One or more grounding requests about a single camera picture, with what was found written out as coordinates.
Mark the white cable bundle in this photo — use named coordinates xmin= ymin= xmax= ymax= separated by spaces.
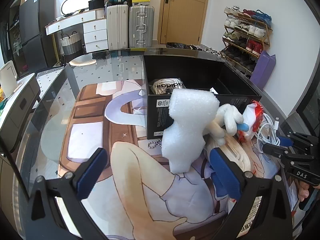
xmin=254 ymin=113 xmax=282 ymax=156

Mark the red white packet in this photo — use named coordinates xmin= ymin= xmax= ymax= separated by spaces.
xmin=237 ymin=101 xmax=264 ymax=142

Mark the white plush toy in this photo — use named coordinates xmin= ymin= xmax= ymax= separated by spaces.
xmin=203 ymin=104 xmax=249 ymax=146

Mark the white foam block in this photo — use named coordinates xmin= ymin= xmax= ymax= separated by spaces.
xmin=162 ymin=89 xmax=220 ymax=174

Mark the adidas shoelace bag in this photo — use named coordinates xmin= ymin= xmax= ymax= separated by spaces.
xmin=150 ymin=78 xmax=185 ymax=95

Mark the right hand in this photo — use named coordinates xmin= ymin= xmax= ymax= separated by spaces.
xmin=298 ymin=181 xmax=310 ymax=202

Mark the purple paper bag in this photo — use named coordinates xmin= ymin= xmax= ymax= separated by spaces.
xmin=250 ymin=50 xmax=276 ymax=90

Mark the anime printed mat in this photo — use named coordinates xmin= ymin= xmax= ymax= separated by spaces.
xmin=57 ymin=78 xmax=304 ymax=240

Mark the black cardboard box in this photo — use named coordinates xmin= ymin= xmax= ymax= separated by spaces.
xmin=142 ymin=55 xmax=261 ymax=139

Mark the grey side cabinet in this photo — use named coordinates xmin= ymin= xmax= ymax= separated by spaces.
xmin=1 ymin=73 xmax=41 ymax=152

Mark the wooden shoe rack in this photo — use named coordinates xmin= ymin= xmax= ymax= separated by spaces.
xmin=220 ymin=6 xmax=273 ymax=78

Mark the round wooden stool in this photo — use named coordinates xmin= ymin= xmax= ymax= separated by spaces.
xmin=69 ymin=53 xmax=97 ymax=67

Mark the black refrigerator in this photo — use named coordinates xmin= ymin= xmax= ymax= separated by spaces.
xmin=19 ymin=0 xmax=56 ymax=73

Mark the woven laundry basket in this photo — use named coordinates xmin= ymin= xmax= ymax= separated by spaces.
xmin=60 ymin=31 xmax=82 ymax=55

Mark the wooden door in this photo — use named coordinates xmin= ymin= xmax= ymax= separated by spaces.
xmin=157 ymin=0 xmax=208 ymax=44

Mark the white dresser with drawers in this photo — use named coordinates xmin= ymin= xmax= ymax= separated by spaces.
xmin=45 ymin=8 xmax=108 ymax=53

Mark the silver suitcase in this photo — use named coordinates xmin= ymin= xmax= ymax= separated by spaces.
xmin=129 ymin=5 xmax=155 ymax=48

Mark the white suitcase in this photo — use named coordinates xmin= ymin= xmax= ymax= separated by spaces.
xmin=106 ymin=4 xmax=129 ymax=50

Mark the oval mirror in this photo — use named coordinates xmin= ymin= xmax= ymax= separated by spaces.
xmin=60 ymin=0 xmax=91 ymax=15

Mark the black handbag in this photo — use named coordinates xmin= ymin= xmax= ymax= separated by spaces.
xmin=88 ymin=0 xmax=105 ymax=10

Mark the metal ball chain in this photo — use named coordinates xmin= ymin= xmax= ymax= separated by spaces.
xmin=146 ymin=138 xmax=163 ymax=151

